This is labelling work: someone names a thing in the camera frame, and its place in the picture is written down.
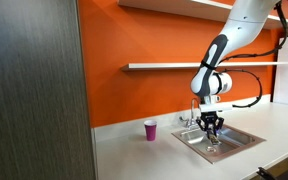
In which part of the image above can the purple plastic cup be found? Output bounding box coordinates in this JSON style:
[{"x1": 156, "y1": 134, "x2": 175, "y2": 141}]
[{"x1": 143, "y1": 119, "x2": 158, "y2": 142}]

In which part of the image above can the stainless steel sink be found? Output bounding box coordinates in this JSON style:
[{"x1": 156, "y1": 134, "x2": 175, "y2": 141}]
[{"x1": 171, "y1": 123, "x2": 267, "y2": 165}]

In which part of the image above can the chrome faucet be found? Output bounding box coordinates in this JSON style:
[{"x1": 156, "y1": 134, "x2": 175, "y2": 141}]
[{"x1": 178, "y1": 97, "x2": 202, "y2": 131}]

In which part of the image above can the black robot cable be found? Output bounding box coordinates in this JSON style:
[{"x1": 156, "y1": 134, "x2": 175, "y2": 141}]
[{"x1": 217, "y1": 0, "x2": 288, "y2": 109}]

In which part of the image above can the dark wood cabinet panel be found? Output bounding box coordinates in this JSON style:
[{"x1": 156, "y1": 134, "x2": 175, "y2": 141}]
[{"x1": 0, "y1": 0, "x2": 97, "y2": 180}]

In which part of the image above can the thin white wall shelf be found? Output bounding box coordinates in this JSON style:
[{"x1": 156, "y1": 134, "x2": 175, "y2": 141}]
[{"x1": 121, "y1": 61, "x2": 288, "y2": 72}]

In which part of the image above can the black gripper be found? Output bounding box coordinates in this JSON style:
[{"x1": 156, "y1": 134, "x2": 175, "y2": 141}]
[{"x1": 195, "y1": 111, "x2": 225, "y2": 138}]

